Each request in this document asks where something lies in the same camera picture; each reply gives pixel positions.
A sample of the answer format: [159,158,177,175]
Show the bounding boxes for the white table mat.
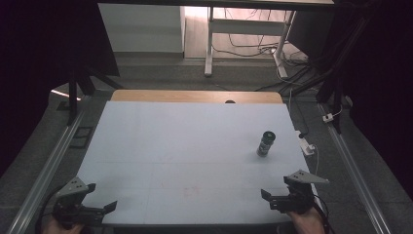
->
[76,99,314,226]

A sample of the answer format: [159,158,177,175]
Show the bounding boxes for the white cabinet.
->
[97,3,187,55]

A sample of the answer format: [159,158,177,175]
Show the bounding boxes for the aluminium rail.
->
[317,102,393,234]
[6,96,92,234]

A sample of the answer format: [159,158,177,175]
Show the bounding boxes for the black metal stand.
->
[65,62,126,127]
[315,19,368,135]

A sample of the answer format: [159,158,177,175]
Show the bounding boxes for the dark curtain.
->
[330,0,413,201]
[0,0,121,178]

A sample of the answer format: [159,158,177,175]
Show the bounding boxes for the wooden table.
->
[110,89,284,105]

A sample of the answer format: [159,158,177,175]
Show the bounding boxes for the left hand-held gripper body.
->
[53,176,107,229]

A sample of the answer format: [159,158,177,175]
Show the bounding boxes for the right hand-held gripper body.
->
[269,169,331,215]

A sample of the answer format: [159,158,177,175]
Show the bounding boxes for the person's right hand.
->
[286,207,326,234]

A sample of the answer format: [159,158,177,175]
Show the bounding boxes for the white desk frame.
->
[204,6,297,79]

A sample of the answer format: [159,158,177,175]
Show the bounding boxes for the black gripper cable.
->
[311,193,337,234]
[34,185,64,234]

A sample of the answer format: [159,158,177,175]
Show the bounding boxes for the black floor cables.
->
[212,8,325,94]

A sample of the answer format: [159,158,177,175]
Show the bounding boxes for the person's left hand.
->
[41,217,86,234]

